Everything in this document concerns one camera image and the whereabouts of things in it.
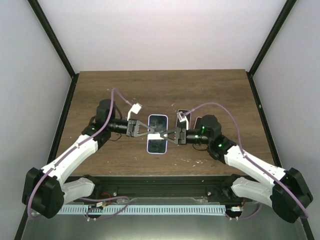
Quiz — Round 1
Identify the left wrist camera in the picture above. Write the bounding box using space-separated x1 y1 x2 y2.
127 102 142 120

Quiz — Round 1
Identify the black right frame post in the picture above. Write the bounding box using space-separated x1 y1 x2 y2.
247 0 298 76

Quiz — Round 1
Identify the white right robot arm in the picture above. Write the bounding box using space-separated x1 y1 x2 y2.
160 115 313 223

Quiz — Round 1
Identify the grey metal front plate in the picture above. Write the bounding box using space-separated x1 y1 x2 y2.
22 206 307 240

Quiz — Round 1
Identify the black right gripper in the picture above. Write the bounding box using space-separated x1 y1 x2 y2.
160 127 211 146

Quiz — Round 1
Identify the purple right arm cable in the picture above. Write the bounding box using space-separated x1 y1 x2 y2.
186 102 310 222

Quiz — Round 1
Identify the pink phone case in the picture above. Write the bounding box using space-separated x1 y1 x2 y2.
193 116 202 130

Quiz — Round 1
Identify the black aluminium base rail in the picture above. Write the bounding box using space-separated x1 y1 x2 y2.
32 175 296 203

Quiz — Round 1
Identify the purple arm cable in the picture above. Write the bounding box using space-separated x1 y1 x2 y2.
26 87 132 222
186 102 310 222

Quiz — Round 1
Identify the black frame post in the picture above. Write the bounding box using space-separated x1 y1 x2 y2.
26 0 77 80
247 0 298 76

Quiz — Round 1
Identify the black left frame post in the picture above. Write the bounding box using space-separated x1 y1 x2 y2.
26 0 77 80

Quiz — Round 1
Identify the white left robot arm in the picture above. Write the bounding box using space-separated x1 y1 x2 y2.
22 99 155 219

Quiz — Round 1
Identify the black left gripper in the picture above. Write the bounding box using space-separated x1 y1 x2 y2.
108 118 155 138

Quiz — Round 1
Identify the white phone case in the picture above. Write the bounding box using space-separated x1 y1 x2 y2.
176 109 192 130

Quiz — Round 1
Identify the lavender phone case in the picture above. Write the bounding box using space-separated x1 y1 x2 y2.
146 113 170 155

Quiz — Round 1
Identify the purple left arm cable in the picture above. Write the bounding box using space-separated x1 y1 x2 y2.
26 87 132 222

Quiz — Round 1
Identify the light blue slotted cable duct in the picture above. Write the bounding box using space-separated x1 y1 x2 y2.
58 204 226 216

